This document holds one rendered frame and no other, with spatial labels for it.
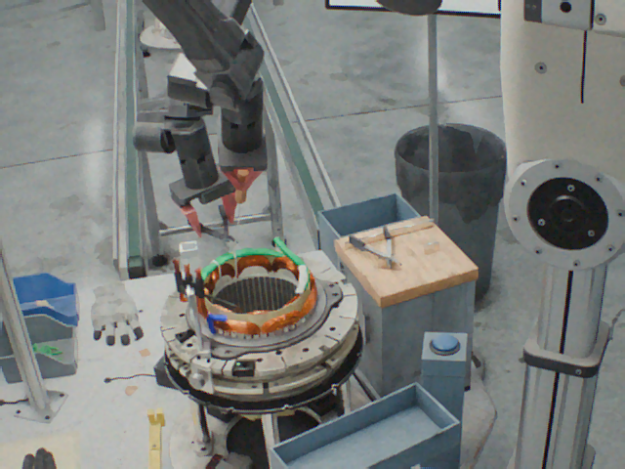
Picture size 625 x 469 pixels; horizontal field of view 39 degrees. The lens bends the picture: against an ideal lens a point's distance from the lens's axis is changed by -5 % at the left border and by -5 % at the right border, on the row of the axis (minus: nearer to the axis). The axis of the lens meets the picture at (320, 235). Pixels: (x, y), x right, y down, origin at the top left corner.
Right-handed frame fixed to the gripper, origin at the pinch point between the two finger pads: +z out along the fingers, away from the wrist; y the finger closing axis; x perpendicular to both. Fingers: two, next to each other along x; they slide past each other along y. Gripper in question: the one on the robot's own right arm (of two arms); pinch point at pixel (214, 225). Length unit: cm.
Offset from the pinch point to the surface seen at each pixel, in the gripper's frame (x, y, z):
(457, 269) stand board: 21.2, -33.8, 14.5
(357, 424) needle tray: 42.6, -0.9, 13.6
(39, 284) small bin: -54, 30, 30
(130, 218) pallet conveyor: -81, 0, 40
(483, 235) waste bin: -82, -112, 101
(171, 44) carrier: -192, -54, 41
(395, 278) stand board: 17.6, -23.3, 13.2
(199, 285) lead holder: 22.0, 10.5, -5.8
